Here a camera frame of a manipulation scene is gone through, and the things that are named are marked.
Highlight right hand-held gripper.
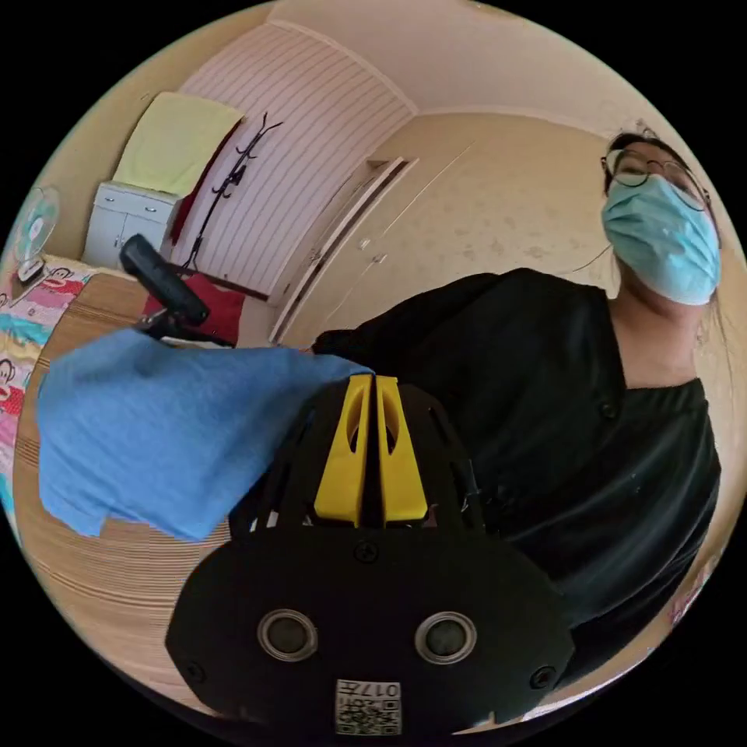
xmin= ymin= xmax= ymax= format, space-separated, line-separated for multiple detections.
xmin=135 ymin=314 xmax=237 ymax=349

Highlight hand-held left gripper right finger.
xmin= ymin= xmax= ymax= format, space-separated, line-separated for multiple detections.
xmin=375 ymin=375 xmax=430 ymax=524

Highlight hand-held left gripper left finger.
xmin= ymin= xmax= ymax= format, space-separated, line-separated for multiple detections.
xmin=314 ymin=374 xmax=373 ymax=527

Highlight blue jeans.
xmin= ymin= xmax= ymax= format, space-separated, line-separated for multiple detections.
xmin=36 ymin=328 xmax=376 ymax=542

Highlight red cushion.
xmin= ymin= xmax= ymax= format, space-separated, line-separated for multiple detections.
xmin=142 ymin=272 xmax=247 ymax=346

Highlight white cupboard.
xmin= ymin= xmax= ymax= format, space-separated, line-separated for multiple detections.
xmin=81 ymin=181 xmax=183 ymax=271

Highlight red hanging cloth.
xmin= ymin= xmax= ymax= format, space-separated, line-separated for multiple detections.
xmin=169 ymin=119 xmax=244 ymax=247

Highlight black coat rack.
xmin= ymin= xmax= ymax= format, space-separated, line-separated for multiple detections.
xmin=174 ymin=112 xmax=285 ymax=276

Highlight person's body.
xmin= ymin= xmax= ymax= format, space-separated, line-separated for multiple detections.
xmin=312 ymin=131 xmax=726 ymax=693

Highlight pale green table fan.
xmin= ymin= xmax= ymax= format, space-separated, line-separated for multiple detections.
xmin=8 ymin=185 xmax=63 ymax=286

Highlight cream door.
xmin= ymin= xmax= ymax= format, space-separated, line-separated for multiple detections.
xmin=268 ymin=156 xmax=419 ymax=345

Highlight yellow hanging cloth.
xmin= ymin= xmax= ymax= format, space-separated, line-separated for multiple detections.
xmin=113 ymin=91 xmax=246 ymax=197

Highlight bed with woven mat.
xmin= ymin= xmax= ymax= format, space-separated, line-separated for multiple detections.
xmin=0 ymin=254 xmax=722 ymax=734

